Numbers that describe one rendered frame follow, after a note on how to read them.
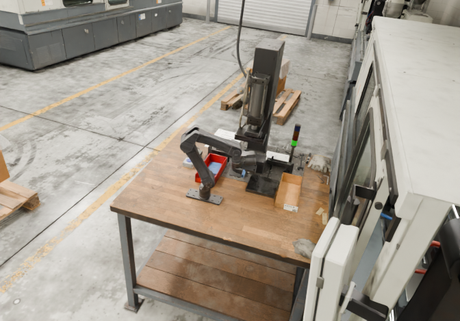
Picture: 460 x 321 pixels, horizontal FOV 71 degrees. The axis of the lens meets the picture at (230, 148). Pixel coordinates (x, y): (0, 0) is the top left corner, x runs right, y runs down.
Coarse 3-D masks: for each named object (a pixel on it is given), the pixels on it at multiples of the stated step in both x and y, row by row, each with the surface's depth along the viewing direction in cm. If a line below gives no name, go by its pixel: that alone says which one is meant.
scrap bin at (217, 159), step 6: (210, 156) 211; (216, 156) 209; (222, 156) 208; (216, 162) 211; (222, 162) 210; (222, 168) 203; (198, 174) 194; (216, 174) 191; (198, 180) 191; (216, 180) 193
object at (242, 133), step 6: (264, 120) 207; (252, 126) 195; (240, 132) 200; (246, 132) 193; (252, 132) 192; (258, 132) 193; (234, 138) 198; (240, 138) 197; (246, 138) 196; (252, 138) 195; (258, 138) 195; (264, 138) 196
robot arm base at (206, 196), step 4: (200, 188) 176; (188, 192) 182; (192, 192) 182; (196, 192) 183; (200, 192) 177; (204, 192) 176; (208, 192) 177; (188, 196) 180; (192, 196) 179; (196, 196) 180; (200, 196) 178; (204, 196) 177; (208, 196) 178; (212, 196) 181; (216, 196) 181; (220, 196) 181; (200, 200) 178; (204, 200) 178; (208, 200) 178; (212, 200) 178; (216, 200) 179; (220, 200) 179; (216, 204) 176
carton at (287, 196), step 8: (288, 176) 197; (296, 176) 195; (280, 184) 186; (288, 184) 198; (296, 184) 198; (280, 192) 190; (288, 192) 191; (296, 192) 191; (280, 200) 184; (288, 200) 185; (296, 200) 185; (288, 208) 178; (296, 208) 176
